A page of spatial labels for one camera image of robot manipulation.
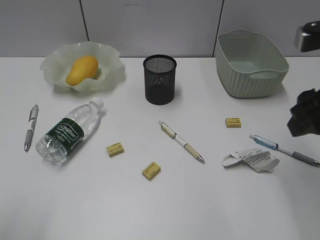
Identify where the pale green wavy glass plate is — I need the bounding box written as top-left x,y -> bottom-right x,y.
40,41 -> 125,92

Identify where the yellow eraser left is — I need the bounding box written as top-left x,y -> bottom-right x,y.
106,142 -> 125,158

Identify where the clear water bottle green label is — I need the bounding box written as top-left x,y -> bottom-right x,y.
35,97 -> 104,167

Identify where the white waste paper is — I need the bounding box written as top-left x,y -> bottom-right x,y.
222,148 -> 280,173

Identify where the yellow mango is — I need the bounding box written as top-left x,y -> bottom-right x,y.
65,55 -> 99,87

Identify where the yellow eraser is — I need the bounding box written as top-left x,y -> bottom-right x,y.
225,117 -> 242,128
106,142 -> 125,158
142,161 -> 161,181

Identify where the yellow eraser front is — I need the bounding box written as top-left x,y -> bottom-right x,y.
142,161 -> 161,181

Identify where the grey white pen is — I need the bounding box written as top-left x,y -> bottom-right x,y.
24,104 -> 39,152

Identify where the black mesh pen holder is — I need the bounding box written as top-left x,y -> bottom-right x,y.
143,54 -> 177,106

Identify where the light green plastic basket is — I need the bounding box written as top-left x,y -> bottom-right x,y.
215,29 -> 289,99

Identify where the cream white pen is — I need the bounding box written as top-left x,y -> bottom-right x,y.
158,120 -> 205,164

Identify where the yellow eraser right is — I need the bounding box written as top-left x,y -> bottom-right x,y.
225,117 -> 242,128

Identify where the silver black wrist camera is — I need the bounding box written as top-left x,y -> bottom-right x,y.
294,21 -> 320,52

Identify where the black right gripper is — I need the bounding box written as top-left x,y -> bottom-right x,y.
287,88 -> 320,137

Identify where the blue grey pen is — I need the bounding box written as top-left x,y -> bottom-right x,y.
249,134 -> 320,167

